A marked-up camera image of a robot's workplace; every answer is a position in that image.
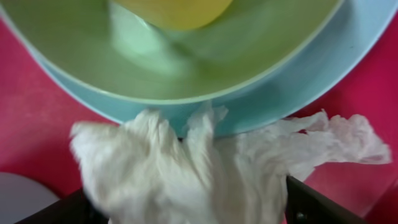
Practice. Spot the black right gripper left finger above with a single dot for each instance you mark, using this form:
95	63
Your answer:
73	209

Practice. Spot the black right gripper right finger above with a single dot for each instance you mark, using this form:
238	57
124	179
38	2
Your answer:
307	206

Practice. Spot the light blue bowl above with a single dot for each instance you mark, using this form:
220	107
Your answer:
22	197

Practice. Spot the white napkin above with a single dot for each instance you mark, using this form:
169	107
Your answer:
139	172

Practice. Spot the red plastic tray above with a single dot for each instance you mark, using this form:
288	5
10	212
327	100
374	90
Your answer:
36	116

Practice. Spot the light blue plate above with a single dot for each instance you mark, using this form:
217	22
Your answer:
319	66

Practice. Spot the green bowl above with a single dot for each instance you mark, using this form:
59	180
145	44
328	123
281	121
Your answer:
102	46

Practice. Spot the yellow plastic cup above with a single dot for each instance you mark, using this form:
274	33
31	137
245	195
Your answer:
176	14

